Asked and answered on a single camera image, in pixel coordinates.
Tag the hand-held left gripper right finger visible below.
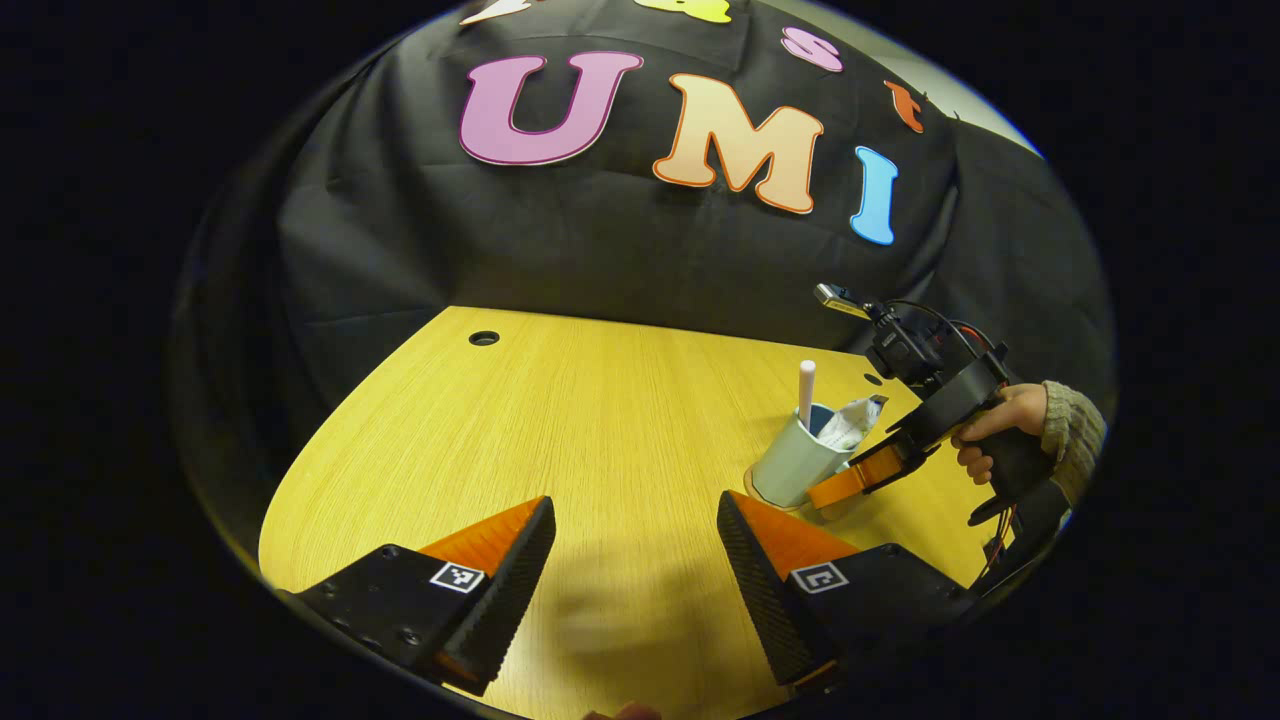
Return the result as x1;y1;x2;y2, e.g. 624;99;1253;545
716;489;976;693

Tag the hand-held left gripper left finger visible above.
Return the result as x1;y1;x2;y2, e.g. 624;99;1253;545
275;494;558;698

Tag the white toothpaste tube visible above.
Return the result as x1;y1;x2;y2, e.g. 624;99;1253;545
815;395;889;451

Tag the light green cup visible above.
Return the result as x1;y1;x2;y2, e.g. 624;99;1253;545
750;403;861;509

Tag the round wooden coaster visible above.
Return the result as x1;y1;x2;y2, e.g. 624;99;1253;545
742;465;801;514

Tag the wooden desktop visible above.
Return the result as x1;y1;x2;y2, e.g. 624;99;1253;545
258;305;1011;720

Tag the black backdrop cloth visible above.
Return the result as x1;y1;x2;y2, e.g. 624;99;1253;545
170;0;1116;561

